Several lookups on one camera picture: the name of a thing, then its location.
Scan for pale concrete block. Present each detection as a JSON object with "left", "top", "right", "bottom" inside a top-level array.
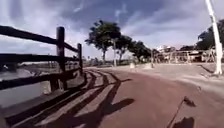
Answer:
[{"left": 129, "top": 61, "right": 136, "bottom": 70}]

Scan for row of trees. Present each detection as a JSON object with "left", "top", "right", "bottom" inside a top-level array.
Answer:
[{"left": 84, "top": 19, "right": 153, "bottom": 66}]

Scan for red paved path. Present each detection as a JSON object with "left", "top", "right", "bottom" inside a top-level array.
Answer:
[{"left": 6, "top": 67, "right": 224, "bottom": 128}]

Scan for distant buildings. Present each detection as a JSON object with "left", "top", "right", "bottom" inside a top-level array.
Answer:
[{"left": 155, "top": 44, "right": 183, "bottom": 55}]

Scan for pale concrete ledge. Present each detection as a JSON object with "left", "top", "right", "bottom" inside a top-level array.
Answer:
[{"left": 0, "top": 73, "right": 88, "bottom": 128}]

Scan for grey water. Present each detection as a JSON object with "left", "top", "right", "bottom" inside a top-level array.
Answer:
[{"left": 0, "top": 68, "right": 52, "bottom": 108}]

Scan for dark wooden rail fence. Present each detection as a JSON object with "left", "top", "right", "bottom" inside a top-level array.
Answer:
[{"left": 0, "top": 24, "right": 84, "bottom": 93}]

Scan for wooden frame structure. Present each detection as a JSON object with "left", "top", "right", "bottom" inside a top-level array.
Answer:
[{"left": 152, "top": 47, "right": 224, "bottom": 65}]

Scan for pale lamp post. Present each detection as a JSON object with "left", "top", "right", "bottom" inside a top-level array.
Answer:
[{"left": 204, "top": 0, "right": 224, "bottom": 76}]

